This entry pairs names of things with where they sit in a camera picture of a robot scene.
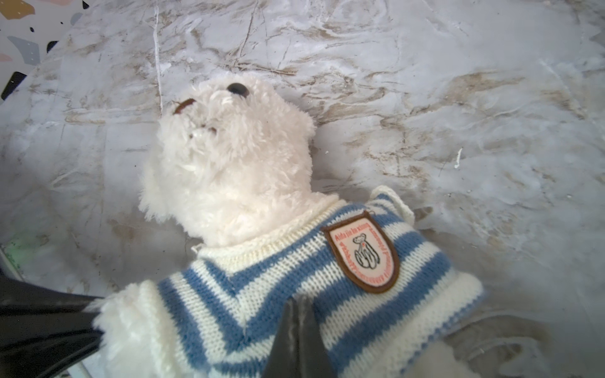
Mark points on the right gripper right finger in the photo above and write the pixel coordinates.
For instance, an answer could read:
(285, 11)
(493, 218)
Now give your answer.
(312, 360)

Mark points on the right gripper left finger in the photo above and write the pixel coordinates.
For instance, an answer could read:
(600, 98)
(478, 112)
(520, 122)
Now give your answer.
(283, 360)

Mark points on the white fluffy teddy bear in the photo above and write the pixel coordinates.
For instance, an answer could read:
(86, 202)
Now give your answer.
(231, 163)

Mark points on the blue white striped knit sweater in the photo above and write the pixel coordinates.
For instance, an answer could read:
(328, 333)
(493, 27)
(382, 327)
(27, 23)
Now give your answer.
(381, 293)

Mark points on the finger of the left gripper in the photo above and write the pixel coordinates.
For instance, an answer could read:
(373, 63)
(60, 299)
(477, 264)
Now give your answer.
(44, 332)

